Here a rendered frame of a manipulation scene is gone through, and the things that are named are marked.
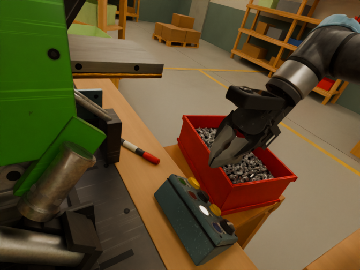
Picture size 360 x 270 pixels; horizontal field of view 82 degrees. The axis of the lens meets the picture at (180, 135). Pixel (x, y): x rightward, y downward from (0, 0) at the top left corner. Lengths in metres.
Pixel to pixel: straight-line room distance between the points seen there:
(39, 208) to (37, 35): 0.16
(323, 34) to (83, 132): 0.43
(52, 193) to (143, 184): 0.25
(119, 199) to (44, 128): 0.23
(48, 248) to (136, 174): 0.24
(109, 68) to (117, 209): 0.25
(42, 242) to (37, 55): 0.19
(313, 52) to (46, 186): 0.45
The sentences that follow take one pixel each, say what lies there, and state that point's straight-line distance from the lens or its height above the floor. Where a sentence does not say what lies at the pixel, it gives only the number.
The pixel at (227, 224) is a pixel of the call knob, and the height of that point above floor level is 0.94.
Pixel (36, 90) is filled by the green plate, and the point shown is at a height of 1.14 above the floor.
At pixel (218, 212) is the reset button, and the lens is 0.41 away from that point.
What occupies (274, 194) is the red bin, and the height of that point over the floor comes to 0.85.
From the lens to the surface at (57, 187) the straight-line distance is 0.24.
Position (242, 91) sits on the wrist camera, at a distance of 0.36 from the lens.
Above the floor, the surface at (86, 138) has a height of 1.09.
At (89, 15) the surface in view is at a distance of 2.95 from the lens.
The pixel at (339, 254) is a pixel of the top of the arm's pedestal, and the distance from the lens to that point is 0.64.
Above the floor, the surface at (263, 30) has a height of 0.95.
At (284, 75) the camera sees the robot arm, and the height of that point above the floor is 1.16.
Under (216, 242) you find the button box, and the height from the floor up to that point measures 0.95.
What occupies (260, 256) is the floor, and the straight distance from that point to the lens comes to 1.62.
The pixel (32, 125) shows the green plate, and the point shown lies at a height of 1.11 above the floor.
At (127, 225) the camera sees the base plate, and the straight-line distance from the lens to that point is 0.40.
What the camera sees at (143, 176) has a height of 0.90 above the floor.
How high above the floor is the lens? 1.24
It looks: 33 degrees down
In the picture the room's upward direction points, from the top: 15 degrees clockwise
